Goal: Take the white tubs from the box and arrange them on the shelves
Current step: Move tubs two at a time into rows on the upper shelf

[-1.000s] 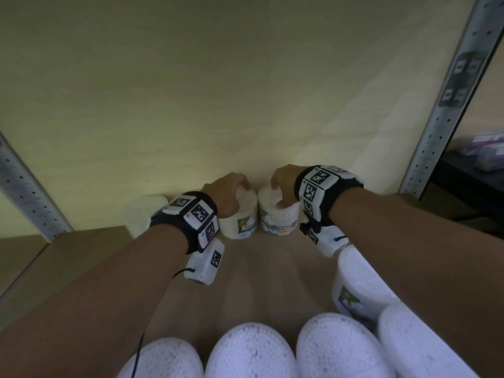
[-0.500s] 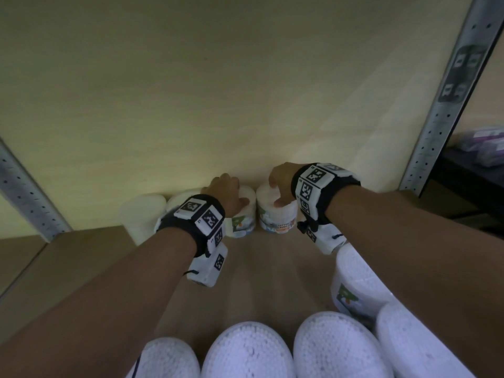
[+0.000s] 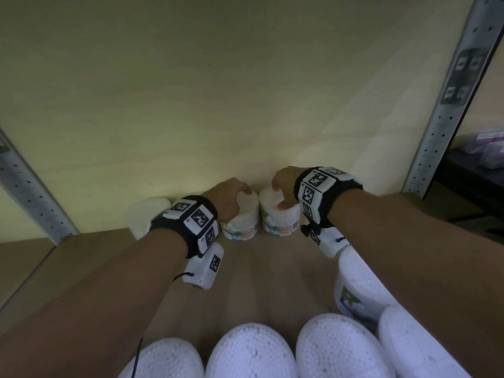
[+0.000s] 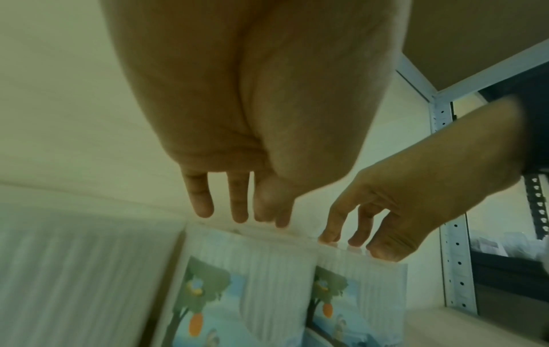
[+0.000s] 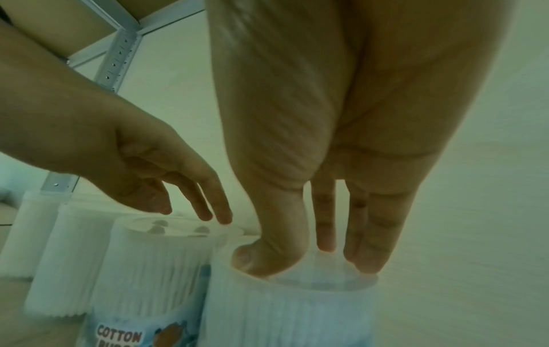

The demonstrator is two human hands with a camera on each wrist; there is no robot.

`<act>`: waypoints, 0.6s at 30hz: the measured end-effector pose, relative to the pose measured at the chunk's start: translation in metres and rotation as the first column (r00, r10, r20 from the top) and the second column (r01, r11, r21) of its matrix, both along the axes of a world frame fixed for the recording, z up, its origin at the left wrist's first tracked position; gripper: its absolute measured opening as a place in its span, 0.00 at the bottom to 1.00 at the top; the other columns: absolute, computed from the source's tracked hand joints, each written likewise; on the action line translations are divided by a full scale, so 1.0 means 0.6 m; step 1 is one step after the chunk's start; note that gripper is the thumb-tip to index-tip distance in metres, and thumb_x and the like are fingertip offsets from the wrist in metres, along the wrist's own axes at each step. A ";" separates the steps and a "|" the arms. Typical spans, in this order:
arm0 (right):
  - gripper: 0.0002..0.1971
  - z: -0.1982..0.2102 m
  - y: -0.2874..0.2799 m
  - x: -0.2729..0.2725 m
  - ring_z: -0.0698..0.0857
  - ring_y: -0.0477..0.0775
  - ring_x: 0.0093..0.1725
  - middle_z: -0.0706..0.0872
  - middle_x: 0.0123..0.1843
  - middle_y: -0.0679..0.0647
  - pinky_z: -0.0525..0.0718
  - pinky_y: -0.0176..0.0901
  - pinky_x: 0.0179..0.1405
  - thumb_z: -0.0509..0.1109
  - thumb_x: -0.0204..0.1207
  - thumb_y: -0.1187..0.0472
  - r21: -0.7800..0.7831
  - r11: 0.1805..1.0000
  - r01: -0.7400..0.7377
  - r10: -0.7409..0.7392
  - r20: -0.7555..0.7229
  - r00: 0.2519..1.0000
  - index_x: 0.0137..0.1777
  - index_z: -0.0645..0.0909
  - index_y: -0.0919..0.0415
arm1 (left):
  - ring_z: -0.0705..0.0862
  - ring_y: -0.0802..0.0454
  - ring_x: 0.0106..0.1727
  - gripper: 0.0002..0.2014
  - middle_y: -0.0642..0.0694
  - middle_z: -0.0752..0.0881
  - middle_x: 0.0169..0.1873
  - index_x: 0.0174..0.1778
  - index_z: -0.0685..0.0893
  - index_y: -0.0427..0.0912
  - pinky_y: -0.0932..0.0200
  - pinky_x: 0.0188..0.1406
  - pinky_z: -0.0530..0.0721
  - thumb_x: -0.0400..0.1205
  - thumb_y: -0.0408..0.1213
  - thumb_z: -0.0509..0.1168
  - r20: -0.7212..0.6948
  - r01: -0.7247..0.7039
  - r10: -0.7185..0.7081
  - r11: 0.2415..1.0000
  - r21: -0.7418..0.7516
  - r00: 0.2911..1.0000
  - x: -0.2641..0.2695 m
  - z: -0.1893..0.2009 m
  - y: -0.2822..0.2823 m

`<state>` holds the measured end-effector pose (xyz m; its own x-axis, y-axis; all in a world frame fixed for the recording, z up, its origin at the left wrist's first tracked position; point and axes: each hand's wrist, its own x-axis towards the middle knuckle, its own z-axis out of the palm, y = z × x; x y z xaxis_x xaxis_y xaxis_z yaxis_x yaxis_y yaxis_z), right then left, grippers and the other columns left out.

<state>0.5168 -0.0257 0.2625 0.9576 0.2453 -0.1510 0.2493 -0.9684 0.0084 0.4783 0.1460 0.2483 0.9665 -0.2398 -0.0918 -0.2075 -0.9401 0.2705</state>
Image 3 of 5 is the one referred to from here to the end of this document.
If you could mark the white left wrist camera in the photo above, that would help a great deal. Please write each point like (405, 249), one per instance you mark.
(202, 275)

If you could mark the black left wristband with markers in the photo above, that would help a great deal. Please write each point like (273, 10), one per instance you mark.
(165, 224)

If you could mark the black right wristband with markers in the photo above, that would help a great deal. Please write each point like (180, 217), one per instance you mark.
(338, 190)

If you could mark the group of white cotton-swab tubs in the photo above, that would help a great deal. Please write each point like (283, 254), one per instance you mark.
(252, 354)

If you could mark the person's right hand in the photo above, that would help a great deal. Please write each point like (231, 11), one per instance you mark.
(289, 185)

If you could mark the grey metal shelf wooden boards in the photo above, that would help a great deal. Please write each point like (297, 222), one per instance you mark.
(256, 271)

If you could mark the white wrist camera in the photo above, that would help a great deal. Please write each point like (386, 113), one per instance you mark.
(330, 244)
(202, 275)

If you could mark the pile of small plastic packets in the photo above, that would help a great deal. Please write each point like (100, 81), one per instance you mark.
(488, 149)

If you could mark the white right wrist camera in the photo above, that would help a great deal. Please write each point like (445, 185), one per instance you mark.
(330, 244)

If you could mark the black wristband with markers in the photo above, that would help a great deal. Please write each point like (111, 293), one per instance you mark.
(165, 224)
(338, 190)

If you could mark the person's right forearm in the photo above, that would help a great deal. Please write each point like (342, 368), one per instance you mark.
(413, 248)

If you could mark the person's left forearm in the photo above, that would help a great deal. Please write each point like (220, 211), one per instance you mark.
(98, 295)

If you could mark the person's left hand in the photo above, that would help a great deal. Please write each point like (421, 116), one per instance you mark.
(228, 196)

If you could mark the black marker tag plate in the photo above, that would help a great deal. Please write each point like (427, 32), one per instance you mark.
(464, 76)

